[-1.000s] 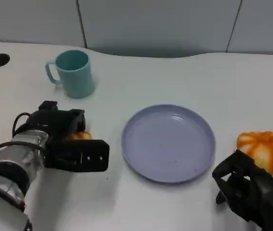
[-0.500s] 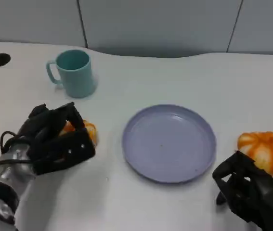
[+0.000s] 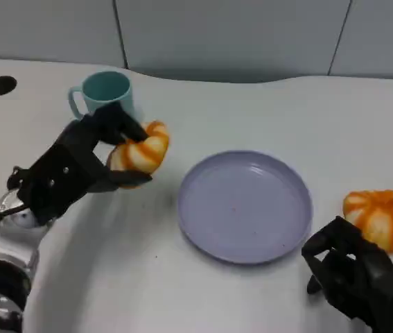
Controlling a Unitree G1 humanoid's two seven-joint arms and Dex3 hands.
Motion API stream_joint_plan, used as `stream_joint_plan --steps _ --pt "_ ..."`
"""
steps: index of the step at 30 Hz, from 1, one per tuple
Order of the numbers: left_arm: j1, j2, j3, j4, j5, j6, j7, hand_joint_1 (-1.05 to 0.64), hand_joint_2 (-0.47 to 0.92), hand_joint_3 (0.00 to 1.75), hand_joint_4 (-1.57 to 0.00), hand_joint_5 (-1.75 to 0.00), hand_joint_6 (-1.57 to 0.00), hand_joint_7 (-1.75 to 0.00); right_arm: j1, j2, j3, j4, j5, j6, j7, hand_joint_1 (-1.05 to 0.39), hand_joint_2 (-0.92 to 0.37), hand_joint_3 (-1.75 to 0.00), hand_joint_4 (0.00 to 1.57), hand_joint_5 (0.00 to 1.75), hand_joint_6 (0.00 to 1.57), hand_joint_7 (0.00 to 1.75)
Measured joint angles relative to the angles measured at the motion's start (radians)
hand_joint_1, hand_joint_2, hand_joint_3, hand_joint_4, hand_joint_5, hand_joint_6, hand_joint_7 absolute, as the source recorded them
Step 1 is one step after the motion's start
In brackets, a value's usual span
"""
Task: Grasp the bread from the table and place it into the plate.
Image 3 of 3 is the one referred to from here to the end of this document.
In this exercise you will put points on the lilac plate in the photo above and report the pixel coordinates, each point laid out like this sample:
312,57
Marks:
244,207

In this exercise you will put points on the pale green mug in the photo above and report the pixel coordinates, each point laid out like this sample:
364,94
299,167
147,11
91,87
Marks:
107,92

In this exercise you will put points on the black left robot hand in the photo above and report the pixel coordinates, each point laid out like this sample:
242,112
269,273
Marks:
75,163

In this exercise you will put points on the orange and white bread roll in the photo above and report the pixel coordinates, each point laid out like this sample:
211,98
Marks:
385,218
142,152

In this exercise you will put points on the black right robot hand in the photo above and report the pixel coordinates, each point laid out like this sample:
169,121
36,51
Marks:
355,274

